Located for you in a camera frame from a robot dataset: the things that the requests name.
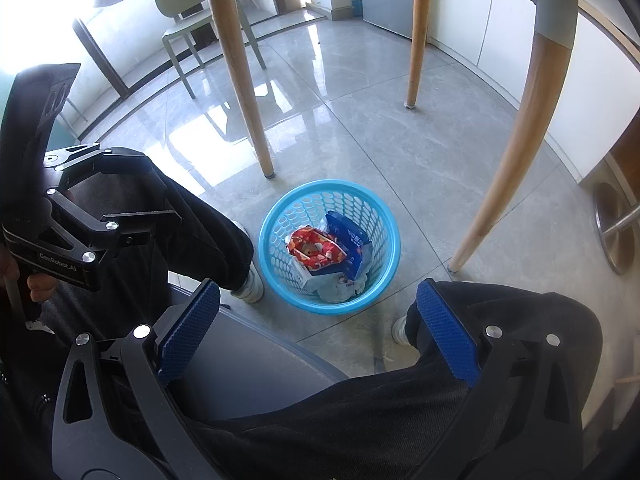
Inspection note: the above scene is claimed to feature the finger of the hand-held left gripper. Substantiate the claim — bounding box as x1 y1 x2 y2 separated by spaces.
44 143 153 192
45 187 182 267

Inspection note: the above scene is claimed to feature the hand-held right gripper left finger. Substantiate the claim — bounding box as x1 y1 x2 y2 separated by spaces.
50 279 223 480

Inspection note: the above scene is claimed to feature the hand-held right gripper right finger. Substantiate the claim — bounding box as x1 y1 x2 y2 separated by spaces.
405 278 586 480

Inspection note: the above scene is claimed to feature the white plastic bag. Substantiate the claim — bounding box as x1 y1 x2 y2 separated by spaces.
300 260 371 303

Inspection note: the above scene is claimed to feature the blue snack bag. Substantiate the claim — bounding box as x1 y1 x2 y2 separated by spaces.
322 210 373 281

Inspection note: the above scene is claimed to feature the blue plastic mesh basket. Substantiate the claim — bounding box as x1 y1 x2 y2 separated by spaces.
258 180 402 316

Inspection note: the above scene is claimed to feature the red snack bag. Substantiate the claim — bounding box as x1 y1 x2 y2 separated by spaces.
286 226 348 272

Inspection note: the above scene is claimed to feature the person's left hand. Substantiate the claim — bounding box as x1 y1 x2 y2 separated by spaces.
26 275 57 303

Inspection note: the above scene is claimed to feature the person's right white shoe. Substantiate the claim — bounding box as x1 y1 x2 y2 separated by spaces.
391 315 416 346

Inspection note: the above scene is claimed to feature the person's white shoe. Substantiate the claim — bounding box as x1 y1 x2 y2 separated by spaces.
230 220 266 306
391 315 416 346

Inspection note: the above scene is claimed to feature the grey chair seat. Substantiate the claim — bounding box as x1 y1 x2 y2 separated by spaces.
165 272 351 421

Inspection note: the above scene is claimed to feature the person's left white shoe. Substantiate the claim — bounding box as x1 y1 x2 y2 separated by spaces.
230 220 266 306

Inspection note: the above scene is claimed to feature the round table with wooden legs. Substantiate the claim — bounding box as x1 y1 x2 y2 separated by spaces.
92 0 640 273

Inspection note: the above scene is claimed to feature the green chair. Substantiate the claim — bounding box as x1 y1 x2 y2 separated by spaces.
155 0 268 100

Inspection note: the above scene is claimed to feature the metal bar stool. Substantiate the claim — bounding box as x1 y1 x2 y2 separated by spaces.
592 152 640 277

